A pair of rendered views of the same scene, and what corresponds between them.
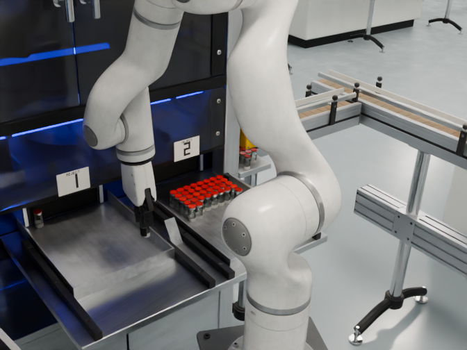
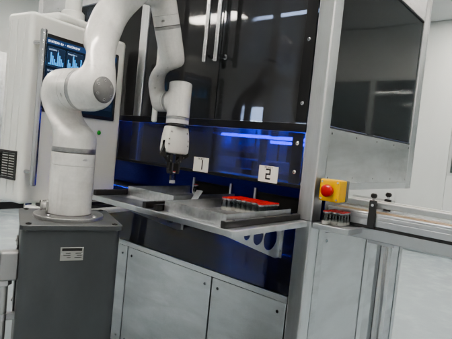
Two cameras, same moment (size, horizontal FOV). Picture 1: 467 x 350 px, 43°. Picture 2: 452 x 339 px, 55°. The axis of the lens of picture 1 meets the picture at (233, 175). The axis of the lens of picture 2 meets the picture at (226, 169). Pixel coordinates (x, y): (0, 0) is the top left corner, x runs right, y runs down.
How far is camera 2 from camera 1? 187 cm
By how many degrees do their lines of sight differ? 79
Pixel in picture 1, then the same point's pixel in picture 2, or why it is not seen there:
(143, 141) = (169, 109)
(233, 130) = (308, 175)
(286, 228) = (48, 79)
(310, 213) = (61, 77)
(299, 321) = (53, 159)
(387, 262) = not seen: outside the picture
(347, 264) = not seen: outside the picture
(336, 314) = not seen: outside the picture
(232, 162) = (305, 206)
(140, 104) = (171, 87)
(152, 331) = (224, 325)
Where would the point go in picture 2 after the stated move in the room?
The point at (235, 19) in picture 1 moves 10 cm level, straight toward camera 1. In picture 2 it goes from (317, 79) to (289, 74)
